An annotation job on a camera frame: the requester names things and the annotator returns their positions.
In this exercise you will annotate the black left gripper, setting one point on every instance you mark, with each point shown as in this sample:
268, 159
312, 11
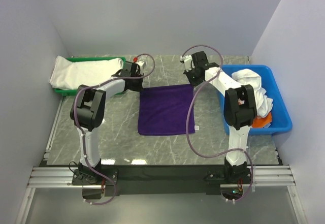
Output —
138, 88

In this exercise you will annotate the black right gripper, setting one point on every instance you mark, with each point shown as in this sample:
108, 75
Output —
188, 75

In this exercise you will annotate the purple towel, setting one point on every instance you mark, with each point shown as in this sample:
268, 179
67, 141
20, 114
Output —
163, 110

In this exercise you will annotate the large white waffle towel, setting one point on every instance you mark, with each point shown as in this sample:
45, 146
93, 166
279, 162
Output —
83, 72

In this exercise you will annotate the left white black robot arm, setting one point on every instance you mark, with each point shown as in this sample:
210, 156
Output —
88, 112

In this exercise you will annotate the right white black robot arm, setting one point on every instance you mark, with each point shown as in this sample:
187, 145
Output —
239, 110

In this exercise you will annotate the green plastic tray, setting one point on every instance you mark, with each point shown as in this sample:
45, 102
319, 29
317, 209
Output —
66, 92

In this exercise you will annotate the white crumpled towel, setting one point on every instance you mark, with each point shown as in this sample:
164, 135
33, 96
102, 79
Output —
264, 104

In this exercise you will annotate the orange towel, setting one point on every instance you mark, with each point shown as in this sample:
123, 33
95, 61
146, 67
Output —
262, 122

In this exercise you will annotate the blue plastic bin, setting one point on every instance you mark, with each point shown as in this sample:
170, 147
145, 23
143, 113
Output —
281, 121

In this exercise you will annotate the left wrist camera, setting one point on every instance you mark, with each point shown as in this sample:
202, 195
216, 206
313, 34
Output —
141, 64

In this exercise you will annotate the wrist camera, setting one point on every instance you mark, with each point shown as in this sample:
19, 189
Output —
187, 62
141, 64

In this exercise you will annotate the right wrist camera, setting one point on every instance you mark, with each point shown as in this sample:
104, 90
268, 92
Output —
187, 62

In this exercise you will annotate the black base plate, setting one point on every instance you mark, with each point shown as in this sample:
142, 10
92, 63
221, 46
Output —
160, 179

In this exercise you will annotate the aluminium frame rail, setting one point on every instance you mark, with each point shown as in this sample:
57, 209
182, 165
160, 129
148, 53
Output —
56, 177

